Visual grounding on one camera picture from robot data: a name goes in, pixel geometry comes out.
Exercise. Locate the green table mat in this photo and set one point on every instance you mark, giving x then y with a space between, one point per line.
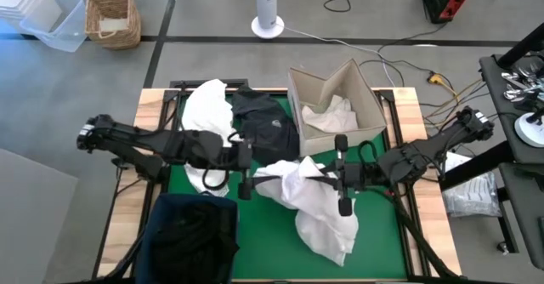
263 241

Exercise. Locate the black diagonal stand pole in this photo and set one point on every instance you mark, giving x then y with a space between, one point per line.
523 48

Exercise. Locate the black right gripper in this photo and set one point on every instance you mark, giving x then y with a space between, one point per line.
361 177

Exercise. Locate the small white cloth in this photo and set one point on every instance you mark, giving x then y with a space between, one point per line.
336 118

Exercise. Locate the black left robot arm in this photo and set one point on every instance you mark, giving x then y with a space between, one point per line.
170 143

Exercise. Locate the black side table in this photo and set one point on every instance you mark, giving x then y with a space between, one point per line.
527 190

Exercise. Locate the large white shirt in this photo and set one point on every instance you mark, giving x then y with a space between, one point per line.
319 216

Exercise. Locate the black aluminium table frame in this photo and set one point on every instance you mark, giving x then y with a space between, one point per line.
208 82

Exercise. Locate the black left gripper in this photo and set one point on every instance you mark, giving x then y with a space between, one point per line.
245 156

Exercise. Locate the dark grey logo shirt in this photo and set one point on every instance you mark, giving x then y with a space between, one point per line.
268 122

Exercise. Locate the beige fabric storage bin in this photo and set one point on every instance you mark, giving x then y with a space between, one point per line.
370 114

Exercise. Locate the navy white striped fabric bin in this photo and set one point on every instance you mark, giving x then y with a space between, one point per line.
146 241

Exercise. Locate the clear plastic bag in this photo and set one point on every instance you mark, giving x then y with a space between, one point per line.
472 199

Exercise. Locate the wicker basket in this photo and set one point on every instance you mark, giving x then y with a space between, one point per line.
127 33

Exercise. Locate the yellow power plug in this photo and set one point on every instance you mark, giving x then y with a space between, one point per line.
435 79

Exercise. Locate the shiny metal utensil heap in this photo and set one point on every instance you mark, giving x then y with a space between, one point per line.
516 92

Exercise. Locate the white tower fan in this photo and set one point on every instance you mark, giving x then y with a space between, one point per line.
267 3

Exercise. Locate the clear plastic tub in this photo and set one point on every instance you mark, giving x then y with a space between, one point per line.
64 37

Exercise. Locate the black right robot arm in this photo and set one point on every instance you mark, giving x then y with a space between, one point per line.
425 156

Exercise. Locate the white round lamp base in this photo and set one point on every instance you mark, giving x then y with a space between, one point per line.
529 131

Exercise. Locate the black garment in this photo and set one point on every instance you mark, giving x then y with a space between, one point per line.
195 241

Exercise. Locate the white textured lace garment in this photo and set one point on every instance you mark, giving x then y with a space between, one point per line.
206 109

